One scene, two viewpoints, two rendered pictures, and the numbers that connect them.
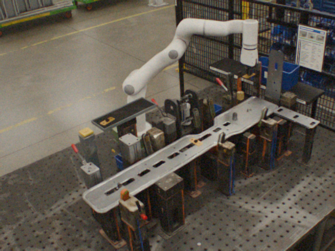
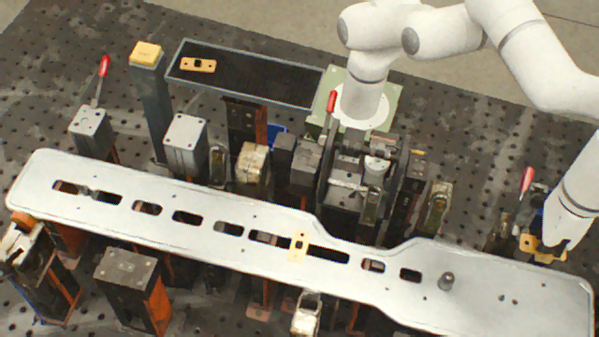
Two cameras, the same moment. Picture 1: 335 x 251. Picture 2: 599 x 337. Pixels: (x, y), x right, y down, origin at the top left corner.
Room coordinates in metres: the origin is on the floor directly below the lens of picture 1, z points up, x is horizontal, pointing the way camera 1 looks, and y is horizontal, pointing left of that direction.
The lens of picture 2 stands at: (1.34, -0.66, 2.31)
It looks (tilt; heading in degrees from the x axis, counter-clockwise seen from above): 56 degrees down; 50
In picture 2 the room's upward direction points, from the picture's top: 4 degrees clockwise
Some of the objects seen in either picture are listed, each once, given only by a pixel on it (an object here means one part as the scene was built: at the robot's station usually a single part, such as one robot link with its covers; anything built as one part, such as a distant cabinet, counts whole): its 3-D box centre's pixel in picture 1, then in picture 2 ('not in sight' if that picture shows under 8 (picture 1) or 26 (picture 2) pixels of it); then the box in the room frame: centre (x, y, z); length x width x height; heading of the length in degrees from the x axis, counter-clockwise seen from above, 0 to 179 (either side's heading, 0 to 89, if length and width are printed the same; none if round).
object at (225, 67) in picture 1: (262, 78); not in sight; (2.50, -0.73, 1.02); 0.90 x 0.22 x 0.03; 39
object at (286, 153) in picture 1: (285, 133); not in sight; (2.01, -0.76, 0.84); 0.11 x 0.06 x 0.29; 39
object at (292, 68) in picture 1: (275, 72); not in sight; (2.42, -0.79, 1.10); 0.30 x 0.17 x 0.13; 46
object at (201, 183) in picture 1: (194, 162); (298, 269); (1.79, -0.14, 0.84); 0.13 x 0.05 x 0.29; 39
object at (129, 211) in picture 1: (136, 229); (41, 275); (1.27, 0.19, 0.88); 0.15 x 0.11 x 0.36; 39
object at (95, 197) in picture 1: (194, 144); (289, 247); (1.76, -0.14, 1.00); 1.38 x 0.22 x 0.02; 129
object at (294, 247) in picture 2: (196, 141); (299, 244); (1.78, -0.15, 1.01); 0.08 x 0.04 x 0.01; 38
